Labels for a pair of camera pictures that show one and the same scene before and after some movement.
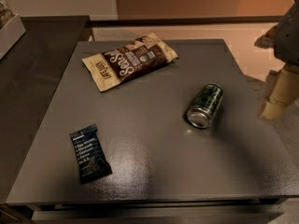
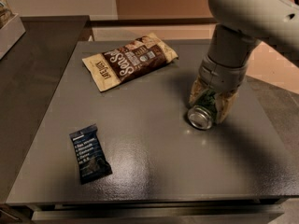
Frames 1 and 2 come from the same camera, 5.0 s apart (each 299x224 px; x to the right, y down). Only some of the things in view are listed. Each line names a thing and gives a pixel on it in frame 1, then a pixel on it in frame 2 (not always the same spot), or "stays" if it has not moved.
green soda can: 206,105 stays
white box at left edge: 10,34 stays
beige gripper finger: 267,39 → 198,88
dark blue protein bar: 92,161 stays
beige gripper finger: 282,91 → 223,103
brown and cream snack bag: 129,61 stays
